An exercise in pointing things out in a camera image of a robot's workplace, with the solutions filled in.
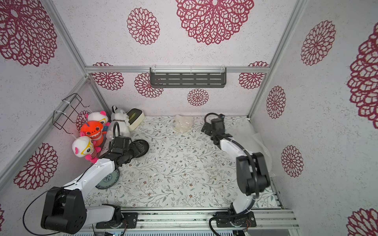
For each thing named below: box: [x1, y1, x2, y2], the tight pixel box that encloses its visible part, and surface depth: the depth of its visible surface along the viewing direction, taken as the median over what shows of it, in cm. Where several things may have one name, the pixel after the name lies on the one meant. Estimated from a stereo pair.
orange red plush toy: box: [79, 120, 107, 153], surface depth 91 cm
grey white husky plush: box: [105, 105, 131, 139], surface depth 102 cm
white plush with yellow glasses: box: [71, 136, 102, 164], surface depth 83 cm
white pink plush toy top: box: [87, 110, 111, 127], surface depth 97 cm
